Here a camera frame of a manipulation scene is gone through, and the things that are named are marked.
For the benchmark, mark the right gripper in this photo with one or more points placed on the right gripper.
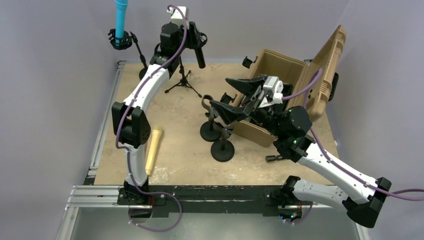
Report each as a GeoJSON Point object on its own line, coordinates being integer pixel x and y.
{"type": "Point", "coordinates": [230, 113]}

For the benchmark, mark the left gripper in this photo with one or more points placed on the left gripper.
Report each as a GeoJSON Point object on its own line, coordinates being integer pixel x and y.
{"type": "Point", "coordinates": [192, 35]}

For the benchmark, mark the black grey-head microphone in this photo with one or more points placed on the black grey-head microphone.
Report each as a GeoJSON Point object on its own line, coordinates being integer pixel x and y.
{"type": "Point", "coordinates": [199, 44]}

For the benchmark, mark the black tripod mic stand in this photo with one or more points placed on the black tripod mic stand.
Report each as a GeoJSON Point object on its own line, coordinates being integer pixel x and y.
{"type": "Point", "coordinates": [183, 82]}

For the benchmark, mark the black round-base stand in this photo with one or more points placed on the black round-base stand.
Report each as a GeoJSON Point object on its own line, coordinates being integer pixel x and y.
{"type": "Point", "coordinates": [222, 150]}
{"type": "Point", "coordinates": [207, 131]}
{"type": "Point", "coordinates": [125, 42]}

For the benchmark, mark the blue microphone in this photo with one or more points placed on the blue microphone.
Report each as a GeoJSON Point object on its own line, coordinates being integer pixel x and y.
{"type": "Point", "coordinates": [121, 7]}

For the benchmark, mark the cream microphone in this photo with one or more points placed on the cream microphone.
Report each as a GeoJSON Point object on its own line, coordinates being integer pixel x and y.
{"type": "Point", "coordinates": [156, 135]}

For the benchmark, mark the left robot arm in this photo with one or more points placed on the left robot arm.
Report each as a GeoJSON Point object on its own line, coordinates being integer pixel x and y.
{"type": "Point", "coordinates": [129, 117]}

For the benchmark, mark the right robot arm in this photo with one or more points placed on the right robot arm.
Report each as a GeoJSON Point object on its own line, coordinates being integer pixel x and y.
{"type": "Point", "coordinates": [359, 195]}

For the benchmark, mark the black t-shaped adapter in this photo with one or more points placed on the black t-shaped adapter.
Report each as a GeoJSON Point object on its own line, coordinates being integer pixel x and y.
{"type": "Point", "coordinates": [273, 158]}

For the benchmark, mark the tan toolbox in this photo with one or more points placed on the tan toolbox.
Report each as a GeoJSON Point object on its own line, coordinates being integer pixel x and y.
{"type": "Point", "coordinates": [296, 74]}

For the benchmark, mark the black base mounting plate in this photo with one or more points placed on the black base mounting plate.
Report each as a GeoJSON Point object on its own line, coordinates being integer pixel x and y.
{"type": "Point", "coordinates": [163, 200]}

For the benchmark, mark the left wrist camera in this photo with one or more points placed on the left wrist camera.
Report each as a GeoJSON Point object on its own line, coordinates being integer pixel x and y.
{"type": "Point", "coordinates": [178, 17]}

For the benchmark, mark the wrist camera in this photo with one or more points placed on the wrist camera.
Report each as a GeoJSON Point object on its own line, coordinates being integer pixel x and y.
{"type": "Point", "coordinates": [178, 17]}
{"type": "Point", "coordinates": [272, 90]}

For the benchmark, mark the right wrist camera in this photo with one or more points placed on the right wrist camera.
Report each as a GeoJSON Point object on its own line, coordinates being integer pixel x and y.
{"type": "Point", "coordinates": [272, 90]}

